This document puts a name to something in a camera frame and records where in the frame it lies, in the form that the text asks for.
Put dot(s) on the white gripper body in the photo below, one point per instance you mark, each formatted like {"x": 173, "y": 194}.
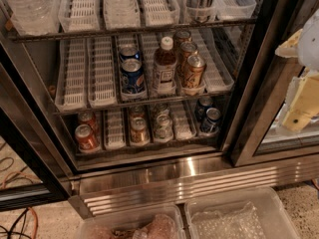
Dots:
{"x": 309, "y": 45}

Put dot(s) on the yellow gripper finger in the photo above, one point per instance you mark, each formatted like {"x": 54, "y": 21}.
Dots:
{"x": 302, "y": 102}
{"x": 288, "y": 49}

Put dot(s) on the right fridge glass door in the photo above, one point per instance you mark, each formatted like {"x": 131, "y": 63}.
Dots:
{"x": 256, "y": 140}

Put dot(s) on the blue soda can front bottom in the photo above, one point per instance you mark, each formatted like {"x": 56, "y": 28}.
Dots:
{"x": 210, "y": 121}

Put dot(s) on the blue soda can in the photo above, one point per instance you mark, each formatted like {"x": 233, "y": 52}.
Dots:
{"x": 210, "y": 121}
{"x": 202, "y": 105}

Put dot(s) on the blue soda can rear bottom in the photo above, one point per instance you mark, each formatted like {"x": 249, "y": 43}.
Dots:
{"x": 202, "y": 105}

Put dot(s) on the gold can front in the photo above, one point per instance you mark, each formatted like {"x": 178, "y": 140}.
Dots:
{"x": 193, "y": 70}

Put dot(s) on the gold can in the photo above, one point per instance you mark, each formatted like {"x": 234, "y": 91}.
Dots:
{"x": 193, "y": 70}
{"x": 185, "y": 49}
{"x": 179, "y": 37}

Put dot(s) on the gold can middle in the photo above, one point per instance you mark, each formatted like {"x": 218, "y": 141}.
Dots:
{"x": 185, "y": 49}

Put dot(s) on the tall silver can top shelf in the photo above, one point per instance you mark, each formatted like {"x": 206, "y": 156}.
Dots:
{"x": 199, "y": 10}

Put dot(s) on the gold can rear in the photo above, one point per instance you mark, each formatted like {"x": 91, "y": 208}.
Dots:
{"x": 179, "y": 37}

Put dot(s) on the green 7up can rear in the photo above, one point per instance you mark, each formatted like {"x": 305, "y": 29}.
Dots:
{"x": 161, "y": 109}

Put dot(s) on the blue pepsi can front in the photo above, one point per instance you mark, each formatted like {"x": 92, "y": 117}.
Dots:
{"x": 133, "y": 79}

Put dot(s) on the blue pepsi can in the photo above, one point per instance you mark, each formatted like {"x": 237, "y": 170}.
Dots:
{"x": 129, "y": 52}
{"x": 133, "y": 79}

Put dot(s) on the blue pepsi can rear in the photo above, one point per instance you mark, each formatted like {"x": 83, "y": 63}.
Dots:
{"x": 129, "y": 52}

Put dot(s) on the stainless fridge bottom grille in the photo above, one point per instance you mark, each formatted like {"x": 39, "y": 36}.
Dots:
{"x": 180, "y": 180}

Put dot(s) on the brown soda can rear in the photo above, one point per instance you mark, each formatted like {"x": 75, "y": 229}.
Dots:
{"x": 137, "y": 112}

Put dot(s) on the brown soda can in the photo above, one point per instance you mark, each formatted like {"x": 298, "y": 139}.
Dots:
{"x": 137, "y": 112}
{"x": 139, "y": 131}

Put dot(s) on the brown soda can front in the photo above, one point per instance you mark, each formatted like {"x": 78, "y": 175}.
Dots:
{"x": 139, "y": 131}

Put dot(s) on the orange soda can rear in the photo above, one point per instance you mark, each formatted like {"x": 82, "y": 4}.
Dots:
{"x": 89, "y": 118}

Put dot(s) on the orange soda can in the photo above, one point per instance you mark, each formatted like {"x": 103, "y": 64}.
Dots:
{"x": 89, "y": 118}
{"x": 86, "y": 138}

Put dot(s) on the orange soda can front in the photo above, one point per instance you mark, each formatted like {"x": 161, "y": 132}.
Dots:
{"x": 86, "y": 138}

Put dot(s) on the open fridge door left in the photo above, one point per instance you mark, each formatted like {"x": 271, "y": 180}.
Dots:
{"x": 21, "y": 129}

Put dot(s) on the brown tea bottle white cap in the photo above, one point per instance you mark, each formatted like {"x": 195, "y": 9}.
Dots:
{"x": 164, "y": 65}

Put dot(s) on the clear bin with bubble wrap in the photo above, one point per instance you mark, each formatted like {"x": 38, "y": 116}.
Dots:
{"x": 256, "y": 213}

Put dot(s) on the clear bin with pink items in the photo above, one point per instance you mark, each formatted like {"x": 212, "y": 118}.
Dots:
{"x": 153, "y": 222}

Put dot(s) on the clear water bottle left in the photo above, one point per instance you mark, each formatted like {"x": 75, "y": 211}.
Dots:
{"x": 35, "y": 17}

